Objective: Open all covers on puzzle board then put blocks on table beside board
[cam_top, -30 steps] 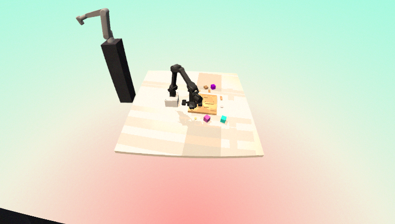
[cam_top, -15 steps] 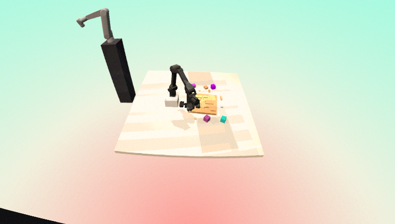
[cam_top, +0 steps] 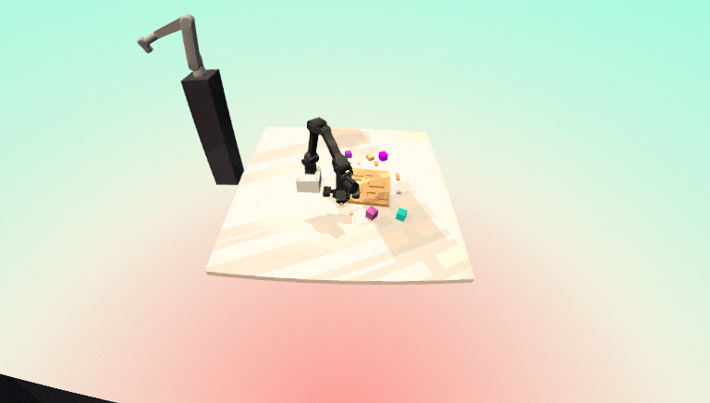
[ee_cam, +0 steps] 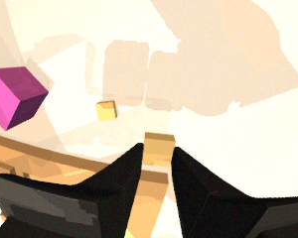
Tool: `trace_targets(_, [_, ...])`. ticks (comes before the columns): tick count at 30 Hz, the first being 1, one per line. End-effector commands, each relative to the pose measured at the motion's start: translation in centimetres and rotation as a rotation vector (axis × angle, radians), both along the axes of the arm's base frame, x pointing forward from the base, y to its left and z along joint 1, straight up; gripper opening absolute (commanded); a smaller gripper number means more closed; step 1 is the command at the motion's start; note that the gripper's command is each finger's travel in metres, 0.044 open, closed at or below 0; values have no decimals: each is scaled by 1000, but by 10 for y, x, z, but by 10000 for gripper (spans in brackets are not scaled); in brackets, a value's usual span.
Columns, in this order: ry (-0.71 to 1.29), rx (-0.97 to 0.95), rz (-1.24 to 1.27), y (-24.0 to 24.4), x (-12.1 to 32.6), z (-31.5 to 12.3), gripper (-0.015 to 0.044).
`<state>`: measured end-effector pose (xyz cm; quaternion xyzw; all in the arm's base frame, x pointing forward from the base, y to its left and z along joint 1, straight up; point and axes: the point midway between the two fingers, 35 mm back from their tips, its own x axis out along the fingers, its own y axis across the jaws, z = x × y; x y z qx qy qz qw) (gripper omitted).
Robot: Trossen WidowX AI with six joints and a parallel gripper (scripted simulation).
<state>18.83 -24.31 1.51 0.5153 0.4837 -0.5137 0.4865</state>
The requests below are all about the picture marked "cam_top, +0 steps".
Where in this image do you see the orange puzzle board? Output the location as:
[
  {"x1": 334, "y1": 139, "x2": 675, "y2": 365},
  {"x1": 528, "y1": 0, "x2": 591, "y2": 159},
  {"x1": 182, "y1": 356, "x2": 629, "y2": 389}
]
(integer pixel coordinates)
[{"x1": 345, "y1": 168, "x2": 390, "y2": 207}]

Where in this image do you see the teal cube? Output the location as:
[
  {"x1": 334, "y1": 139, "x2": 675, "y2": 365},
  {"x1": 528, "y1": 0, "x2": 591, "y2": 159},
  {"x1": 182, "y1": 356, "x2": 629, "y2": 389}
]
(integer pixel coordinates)
[{"x1": 396, "y1": 208, "x2": 407, "y2": 222}]

